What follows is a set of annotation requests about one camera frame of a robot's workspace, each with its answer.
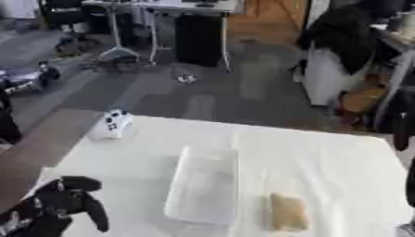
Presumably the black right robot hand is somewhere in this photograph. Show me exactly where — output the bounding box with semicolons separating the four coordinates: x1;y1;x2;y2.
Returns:
403;156;415;208

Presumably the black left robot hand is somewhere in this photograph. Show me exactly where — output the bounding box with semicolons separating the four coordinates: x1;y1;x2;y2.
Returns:
19;175;112;237

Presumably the clear white plastic box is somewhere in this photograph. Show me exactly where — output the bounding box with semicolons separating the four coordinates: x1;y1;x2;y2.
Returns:
162;145;242;225

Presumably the white game controller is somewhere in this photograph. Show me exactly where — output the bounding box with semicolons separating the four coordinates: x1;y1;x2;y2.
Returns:
87;107;136;142

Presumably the purple and black device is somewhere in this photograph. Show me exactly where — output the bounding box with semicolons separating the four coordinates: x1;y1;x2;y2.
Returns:
0;60;64;94

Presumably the white cabinet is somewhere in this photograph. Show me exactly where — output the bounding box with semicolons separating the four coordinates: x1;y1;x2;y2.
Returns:
299;45;376;106

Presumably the black jacket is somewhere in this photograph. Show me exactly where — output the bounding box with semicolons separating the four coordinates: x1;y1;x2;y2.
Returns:
295;3;389;76

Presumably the small white floor object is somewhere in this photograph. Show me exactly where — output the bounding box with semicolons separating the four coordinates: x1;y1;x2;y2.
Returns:
173;73;203;85

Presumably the black office chair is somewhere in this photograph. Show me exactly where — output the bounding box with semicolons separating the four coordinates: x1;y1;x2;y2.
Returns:
39;0;104;54

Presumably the black computer tower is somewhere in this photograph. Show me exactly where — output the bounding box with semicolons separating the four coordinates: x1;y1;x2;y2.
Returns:
173;13;227;68

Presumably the white desk with metal legs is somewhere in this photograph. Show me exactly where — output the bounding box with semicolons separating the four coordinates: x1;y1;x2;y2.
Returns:
81;0;240;73

